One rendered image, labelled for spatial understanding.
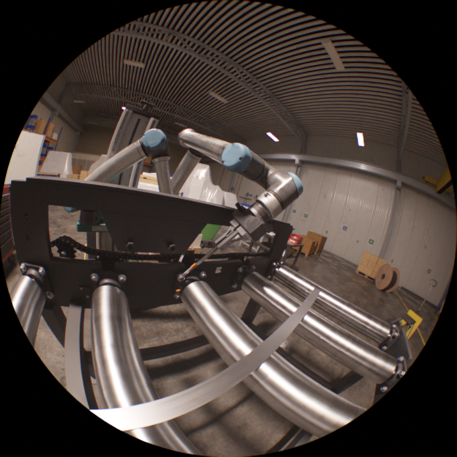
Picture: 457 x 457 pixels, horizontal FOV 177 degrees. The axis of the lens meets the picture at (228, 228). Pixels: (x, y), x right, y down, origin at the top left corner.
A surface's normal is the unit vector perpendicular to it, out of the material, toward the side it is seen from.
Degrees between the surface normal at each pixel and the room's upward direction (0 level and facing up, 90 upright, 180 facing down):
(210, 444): 0
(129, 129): 90
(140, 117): 90
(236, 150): 91
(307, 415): 53
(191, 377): 0
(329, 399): 3
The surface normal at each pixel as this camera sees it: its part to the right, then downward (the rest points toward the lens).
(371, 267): -0.80, -0.11
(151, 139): 0.39, 0.21
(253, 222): -0.48, -0.59
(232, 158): -0.63, 0.00
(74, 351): 0.28, -0.94
